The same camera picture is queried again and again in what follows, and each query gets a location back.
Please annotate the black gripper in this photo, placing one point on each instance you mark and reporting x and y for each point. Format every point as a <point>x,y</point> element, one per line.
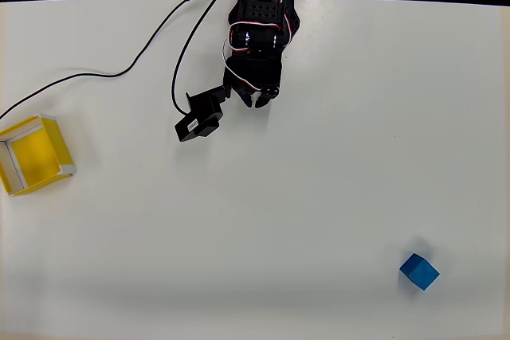
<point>248,90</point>

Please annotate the blue cube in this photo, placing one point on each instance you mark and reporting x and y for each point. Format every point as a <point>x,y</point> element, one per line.
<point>419,272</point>

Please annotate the yellow open box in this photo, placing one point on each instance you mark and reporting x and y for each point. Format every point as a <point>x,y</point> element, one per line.
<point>34,155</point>

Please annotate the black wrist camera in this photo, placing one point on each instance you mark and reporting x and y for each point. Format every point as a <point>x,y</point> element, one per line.
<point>199,119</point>

